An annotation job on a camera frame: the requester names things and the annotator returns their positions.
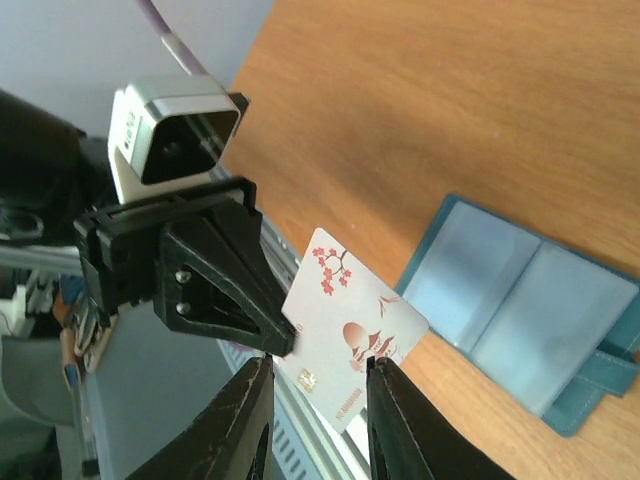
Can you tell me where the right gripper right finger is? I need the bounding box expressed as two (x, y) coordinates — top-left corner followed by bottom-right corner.
(366, 357), (511, 480)

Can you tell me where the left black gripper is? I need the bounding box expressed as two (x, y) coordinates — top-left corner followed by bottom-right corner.
(74, 177), (295, 356)

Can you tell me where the front aluminium rail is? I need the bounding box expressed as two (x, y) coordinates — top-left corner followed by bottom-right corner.
(0, 164), (374, 480)

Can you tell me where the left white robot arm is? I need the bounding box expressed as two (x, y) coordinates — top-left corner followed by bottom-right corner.
(1, 93), (296, 357)

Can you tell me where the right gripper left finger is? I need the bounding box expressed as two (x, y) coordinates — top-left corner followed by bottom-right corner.
(129, 355), (274, 480)

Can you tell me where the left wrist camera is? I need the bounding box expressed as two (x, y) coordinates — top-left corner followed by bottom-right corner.
(108, 74), (250, 205)

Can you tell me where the blue card holder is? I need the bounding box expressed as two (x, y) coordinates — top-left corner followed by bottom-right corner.
(396, 194), (639, 437)

